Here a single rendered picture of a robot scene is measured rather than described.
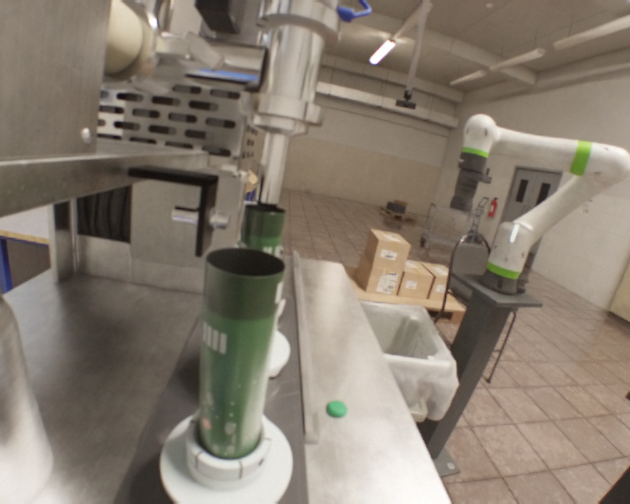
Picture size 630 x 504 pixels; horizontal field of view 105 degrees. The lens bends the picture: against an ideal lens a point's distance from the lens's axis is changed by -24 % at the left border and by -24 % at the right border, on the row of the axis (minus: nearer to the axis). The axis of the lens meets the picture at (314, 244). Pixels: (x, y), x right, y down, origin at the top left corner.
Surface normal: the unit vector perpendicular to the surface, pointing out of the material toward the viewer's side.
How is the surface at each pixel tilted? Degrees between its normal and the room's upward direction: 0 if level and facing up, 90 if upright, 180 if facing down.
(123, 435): 0
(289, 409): 0
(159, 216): 90
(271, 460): 0
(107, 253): 90
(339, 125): 90
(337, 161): 90
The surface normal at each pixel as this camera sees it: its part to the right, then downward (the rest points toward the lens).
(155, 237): 0.08, 0.29
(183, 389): 0.18, -0.94
